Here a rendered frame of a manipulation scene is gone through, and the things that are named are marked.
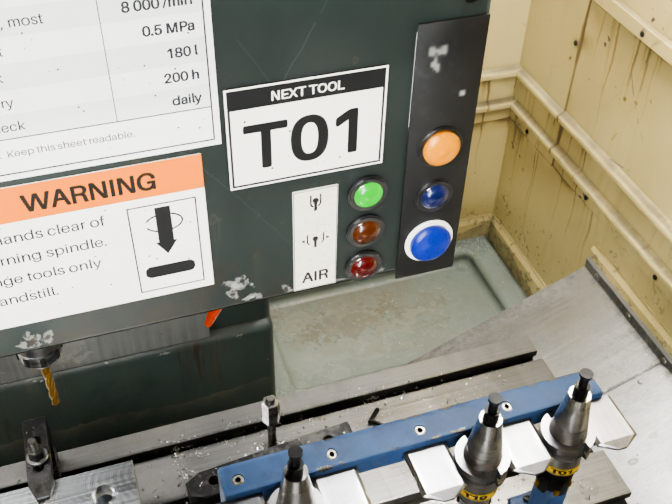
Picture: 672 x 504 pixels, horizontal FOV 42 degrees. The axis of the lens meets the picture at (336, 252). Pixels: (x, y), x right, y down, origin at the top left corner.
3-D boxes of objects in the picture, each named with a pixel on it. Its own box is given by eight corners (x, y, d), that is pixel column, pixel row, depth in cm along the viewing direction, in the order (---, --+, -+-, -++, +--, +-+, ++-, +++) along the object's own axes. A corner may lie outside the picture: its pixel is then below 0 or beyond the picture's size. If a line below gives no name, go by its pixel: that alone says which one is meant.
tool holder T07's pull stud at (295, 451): (302, 463, 90) (301, 443, 87) (305, 477, 88) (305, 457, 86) (285, 466, 89) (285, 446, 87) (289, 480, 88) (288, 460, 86)
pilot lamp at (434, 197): (449, 208, 59) (453, 182, 58) (419, 214, 59) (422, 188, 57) (446, 203, 60) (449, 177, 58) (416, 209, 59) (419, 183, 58)
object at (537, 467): (558, 469, 100) (559, 465, 99) (517, 481, 98) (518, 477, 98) (529, 421, 105) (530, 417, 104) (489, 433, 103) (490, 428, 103)
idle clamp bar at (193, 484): (358, 468, 135) (359, 443, 131) (196, 528, 127) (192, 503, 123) (345, 443, 138) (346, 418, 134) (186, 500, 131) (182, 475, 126)
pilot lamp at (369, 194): (384, 206, 57) (386, 180, 56) (353, 213, 57) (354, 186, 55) (381, 201, 58) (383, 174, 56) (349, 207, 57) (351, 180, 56)
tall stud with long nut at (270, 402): (283, 454, 137) (281, 403, 128) (266, 459, 136) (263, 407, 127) (278, 440, 139) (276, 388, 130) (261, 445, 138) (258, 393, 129)
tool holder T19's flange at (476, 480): (493, 439, 103) (495, 426, 102) (516, 482, 99) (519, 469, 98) (444, 452, 102) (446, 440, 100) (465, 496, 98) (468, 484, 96)
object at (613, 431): (641, 444, 102) (643, 440, 102) (602, 456, 101) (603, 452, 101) (609, 399, 107) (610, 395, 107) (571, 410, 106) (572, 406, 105)
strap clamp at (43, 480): (68, 531, 126) (47, 472, 116) (44, 538, 125) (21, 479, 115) (59, 458, 135) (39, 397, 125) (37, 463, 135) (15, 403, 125)
